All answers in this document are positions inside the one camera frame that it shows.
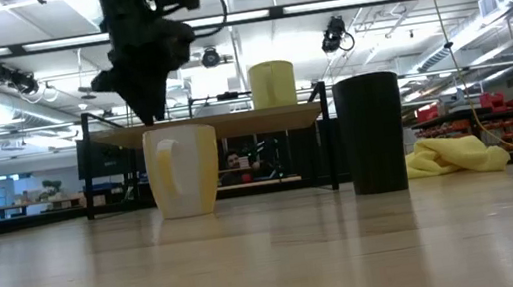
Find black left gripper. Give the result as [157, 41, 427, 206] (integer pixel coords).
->
[79, 0, 218, 133]

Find white mug with orange inside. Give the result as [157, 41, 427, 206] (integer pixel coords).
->
[140, 120, 228, 223]

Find small yellow mug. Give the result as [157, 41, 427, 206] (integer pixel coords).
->
[246, 57, 299, 111]

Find tall black tumbler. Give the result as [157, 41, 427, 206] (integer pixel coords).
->
[330, 69, 414, 199]

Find round black lamp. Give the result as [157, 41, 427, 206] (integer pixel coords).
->
[199, 45, 222, 70]

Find person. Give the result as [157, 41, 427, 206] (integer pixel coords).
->
[215, 146, 263, 188]

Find yellow cloth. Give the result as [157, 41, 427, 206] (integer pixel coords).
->
[402, 127, 513, 185]

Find rack of red bins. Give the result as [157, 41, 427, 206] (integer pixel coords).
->
[408, 88, 513, 165]

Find grey ventilation unit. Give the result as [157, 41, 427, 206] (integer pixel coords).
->
[476, 0, 505, 21]

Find black wire rack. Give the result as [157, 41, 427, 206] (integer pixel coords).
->
[71, 78, 343, 226]

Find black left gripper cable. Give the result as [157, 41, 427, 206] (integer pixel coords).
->
[195, 0, 233, 40]

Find black overhead frame beam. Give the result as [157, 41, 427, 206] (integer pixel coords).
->
[0, 0, 407, 58]

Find black overhead camera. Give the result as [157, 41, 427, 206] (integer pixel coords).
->
[317, 13, 356, 56]

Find hanging yellow cable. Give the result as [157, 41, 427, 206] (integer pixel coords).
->
[425, 0, 513, 161]

